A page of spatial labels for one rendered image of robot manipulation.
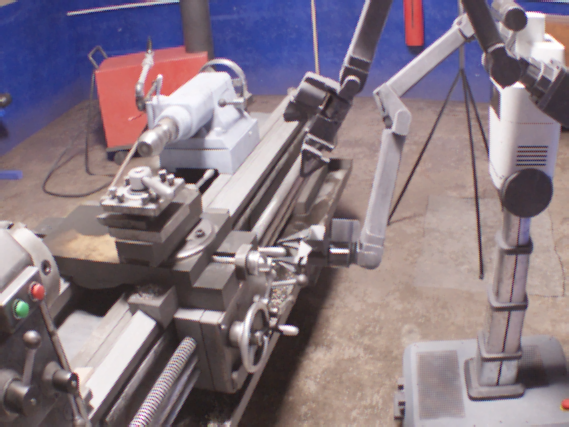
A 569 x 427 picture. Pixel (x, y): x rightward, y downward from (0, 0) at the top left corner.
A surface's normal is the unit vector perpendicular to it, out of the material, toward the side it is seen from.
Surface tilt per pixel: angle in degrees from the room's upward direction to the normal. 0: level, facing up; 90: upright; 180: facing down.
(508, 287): 90
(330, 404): 0
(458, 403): 0
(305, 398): 0
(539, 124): 90
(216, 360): 90
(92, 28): 90
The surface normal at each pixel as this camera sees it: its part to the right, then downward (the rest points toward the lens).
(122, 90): 0.06, 0.47
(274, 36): -0.29, 0.47
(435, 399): -0.09, -0.88
